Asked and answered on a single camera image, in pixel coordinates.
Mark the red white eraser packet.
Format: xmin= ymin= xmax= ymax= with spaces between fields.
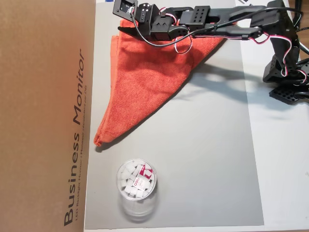
xmin=131 ymin=164 xmax=154 ymax=191

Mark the grey table mat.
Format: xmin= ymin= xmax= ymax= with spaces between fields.
xmin=84 ymin=0 xmax=265 ymax=229

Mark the clear plastic jar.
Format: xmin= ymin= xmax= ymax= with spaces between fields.
xmin=115 ymin=158 xmax=159 ymax=222

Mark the orange terry towel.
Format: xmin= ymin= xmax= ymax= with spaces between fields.
xmin=93 ymin=18 xmax=229 ymax=147

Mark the black stand leg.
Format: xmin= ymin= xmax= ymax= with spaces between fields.
xmin=293 ymin=0 xmax=304 ymax=29

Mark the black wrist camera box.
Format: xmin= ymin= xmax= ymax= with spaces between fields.
xmin=112 ymin=0 xmax=139 ymax=19

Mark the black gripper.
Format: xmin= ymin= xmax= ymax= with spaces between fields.
xmin=117 ymin=2 xmax=178 ymax=43

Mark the black cable bundle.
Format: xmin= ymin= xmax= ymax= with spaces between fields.
xmin=297 ymin=38 xmax=309 ymax=55

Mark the brown cardboard monitor box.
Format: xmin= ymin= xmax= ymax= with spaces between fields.
xmin=0 ymin=0 xmax=97 ymax=232

